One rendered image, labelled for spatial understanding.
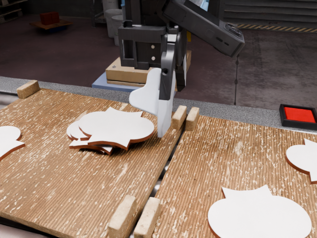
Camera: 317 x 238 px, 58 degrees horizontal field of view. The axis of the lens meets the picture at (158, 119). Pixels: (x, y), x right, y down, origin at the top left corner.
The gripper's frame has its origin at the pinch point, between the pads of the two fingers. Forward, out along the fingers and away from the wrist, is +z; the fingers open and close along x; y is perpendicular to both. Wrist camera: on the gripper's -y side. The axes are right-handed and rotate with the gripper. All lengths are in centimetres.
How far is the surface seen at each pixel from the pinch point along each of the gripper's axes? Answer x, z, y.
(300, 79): -270, 103, -86
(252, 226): 12.1, 8.9, -12.7
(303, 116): -21.9, 10.4, -25.0
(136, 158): 1.7, 9.2, 6.6
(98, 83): -39, 15, 33
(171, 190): 7.5, 9.4, -0.8
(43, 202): 14.4, 9.1, 16.9
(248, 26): -466, 95, -37
